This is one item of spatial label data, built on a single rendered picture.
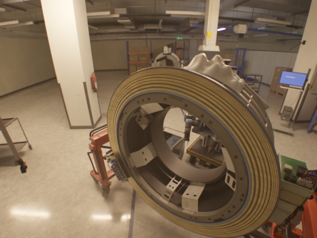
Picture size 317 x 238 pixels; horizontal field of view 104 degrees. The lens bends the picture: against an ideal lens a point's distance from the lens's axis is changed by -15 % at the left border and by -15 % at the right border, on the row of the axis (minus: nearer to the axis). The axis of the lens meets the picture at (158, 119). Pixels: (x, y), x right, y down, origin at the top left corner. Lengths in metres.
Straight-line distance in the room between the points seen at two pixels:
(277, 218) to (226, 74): 0.99
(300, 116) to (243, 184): 5.29
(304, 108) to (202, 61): 5.32
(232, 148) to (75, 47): 3.68
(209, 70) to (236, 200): 0.82
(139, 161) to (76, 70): 2.95
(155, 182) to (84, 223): 1.17
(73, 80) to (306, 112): 6.92
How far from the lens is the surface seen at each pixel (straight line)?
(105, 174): 2.35
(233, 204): 1.14
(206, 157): 2.66
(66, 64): 4.07
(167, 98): 0.91
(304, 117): 6.33
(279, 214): 1.28
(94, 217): 2.39
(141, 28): 13.22
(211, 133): 2.56
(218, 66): 0.97
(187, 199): 1.50
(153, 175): 1.70
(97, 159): 2.11
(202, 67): 1.00
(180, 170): 1.71
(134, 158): 1.58
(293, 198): 1.17
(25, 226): 2.77
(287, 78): 4.76
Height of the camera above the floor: 1.98
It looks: 26 degrees down
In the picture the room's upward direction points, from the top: straight up
